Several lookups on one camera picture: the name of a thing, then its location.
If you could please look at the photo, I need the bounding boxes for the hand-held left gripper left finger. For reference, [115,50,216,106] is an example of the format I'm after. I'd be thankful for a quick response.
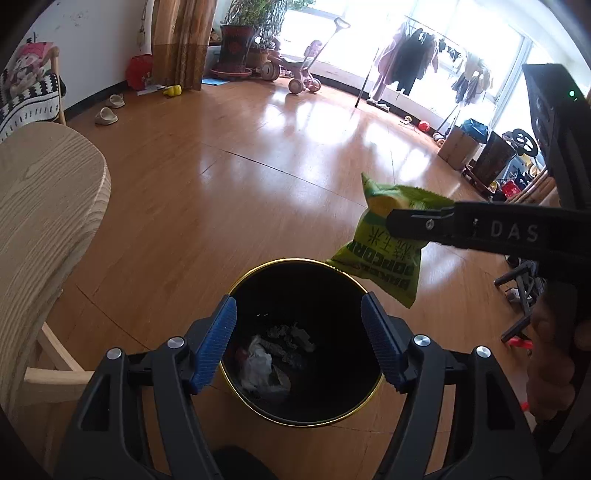
[54,295,238,480]

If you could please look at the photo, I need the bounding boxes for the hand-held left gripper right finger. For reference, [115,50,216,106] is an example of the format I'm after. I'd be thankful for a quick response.
[361,292,543,480]

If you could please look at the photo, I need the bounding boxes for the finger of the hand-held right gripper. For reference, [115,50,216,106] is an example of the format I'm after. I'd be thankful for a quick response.
[387,203,458,245]

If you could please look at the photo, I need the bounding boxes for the lime green snack packet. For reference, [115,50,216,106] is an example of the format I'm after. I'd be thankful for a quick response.
[325,173,455,309]

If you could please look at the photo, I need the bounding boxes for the black bin with gold rim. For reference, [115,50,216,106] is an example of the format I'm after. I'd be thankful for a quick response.
[219,258,386,428]

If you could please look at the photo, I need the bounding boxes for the person's right hand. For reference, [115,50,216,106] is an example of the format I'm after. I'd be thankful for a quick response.
[526,284,583,422]

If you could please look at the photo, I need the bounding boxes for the black metal stand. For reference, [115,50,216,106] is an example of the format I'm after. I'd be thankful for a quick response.
[494,261,548,342]

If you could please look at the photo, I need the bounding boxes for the dark brown crate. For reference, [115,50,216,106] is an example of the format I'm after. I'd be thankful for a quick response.
[471,131,518,188]

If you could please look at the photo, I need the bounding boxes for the cardboard box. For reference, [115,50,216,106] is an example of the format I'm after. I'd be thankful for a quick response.
[436,124,485,171]

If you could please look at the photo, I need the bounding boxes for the black toy steering wheel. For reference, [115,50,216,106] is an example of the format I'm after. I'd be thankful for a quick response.
[503,129,539,158]

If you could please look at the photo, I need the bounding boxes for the blue bag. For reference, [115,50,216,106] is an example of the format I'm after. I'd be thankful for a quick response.
[462,119,490,144]

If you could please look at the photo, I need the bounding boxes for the person's dark foot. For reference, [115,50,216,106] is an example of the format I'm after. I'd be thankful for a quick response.
[215,445,278,480]

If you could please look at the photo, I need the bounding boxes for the metal clothes rack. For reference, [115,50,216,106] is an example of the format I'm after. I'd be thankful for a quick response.
[355,14,499,139]

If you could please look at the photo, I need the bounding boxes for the light hanging garments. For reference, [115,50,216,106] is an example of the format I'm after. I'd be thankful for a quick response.
[450,53,492,104]

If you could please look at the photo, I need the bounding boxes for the black jacket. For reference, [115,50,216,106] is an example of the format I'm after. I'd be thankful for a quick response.
[392,28,439,95]

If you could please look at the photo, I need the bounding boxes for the pink garment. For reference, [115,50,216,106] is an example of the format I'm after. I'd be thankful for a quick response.
[372,23,402,103]

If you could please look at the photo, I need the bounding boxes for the pink child tricycle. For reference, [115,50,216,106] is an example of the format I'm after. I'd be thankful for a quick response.
[259,16,352,95]

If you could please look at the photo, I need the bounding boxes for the potted plant dark pot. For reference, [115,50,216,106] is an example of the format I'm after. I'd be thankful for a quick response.
[212,0,296,81]

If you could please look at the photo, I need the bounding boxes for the red bag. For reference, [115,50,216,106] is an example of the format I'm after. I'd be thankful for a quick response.
[127,54,155,90]

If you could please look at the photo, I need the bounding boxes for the brown patterned curtain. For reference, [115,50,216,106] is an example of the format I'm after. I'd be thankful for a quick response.
[150,0,218,90]

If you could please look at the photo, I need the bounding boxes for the pink plush toy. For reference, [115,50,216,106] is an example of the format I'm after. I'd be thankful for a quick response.
[9,41,61,93]

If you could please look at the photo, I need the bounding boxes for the wooden frame sofa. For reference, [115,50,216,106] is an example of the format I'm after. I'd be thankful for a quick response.
[0,41,68,144]

